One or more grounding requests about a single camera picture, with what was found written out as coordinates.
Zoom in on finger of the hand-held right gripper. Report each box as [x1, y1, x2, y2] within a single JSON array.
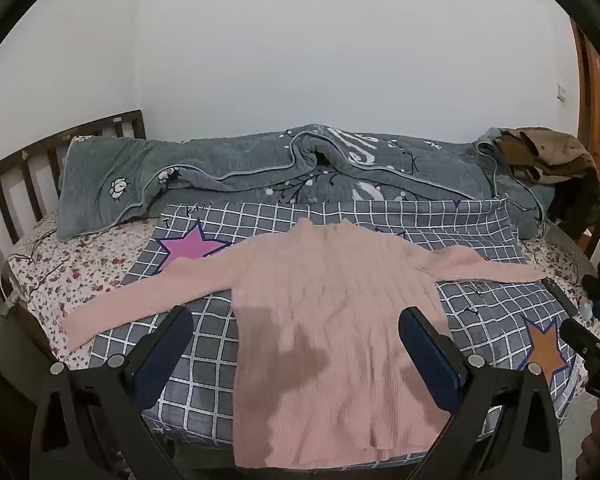
[[559, 320, 600, 358]]

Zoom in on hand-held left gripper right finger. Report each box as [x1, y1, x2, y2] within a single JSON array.
[[397, 306, 563, 480]]

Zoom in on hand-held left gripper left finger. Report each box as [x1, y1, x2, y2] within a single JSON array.
[[30, 305, 196, 480]]

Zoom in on pink knitted sweater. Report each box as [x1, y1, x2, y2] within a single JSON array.
[[60, 217, 548, 468]]

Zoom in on brown clothes pile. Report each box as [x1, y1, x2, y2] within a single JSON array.
[[495, 127, 600, 185]]

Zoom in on black phone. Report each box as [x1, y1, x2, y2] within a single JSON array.
[[542, 279, 579, 317]]

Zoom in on grey checked blanket with stars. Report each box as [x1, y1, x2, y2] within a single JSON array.
[[87, 197, 581, 446]]

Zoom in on floral bed sheet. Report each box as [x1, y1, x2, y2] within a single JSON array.
[[7, 207, 600, 376]]

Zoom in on dark wooden chair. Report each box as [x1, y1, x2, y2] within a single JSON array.
[[550, 180, 600, 256]]

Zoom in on grey-green quilt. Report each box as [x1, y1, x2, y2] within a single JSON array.
[[56, 124, 556, 243]]

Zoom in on dark wooden bed headboard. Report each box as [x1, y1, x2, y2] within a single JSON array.
[[0, 109, 147, 266]]

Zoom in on white cable with plug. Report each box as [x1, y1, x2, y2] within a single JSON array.
[[0, 260, 31, 319]]

